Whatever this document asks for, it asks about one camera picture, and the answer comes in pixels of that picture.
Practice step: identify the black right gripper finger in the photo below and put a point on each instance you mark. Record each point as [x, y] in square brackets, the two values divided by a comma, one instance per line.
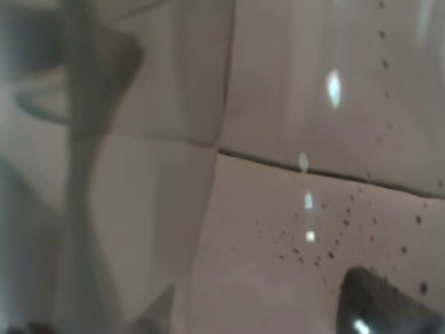
[370, 304]

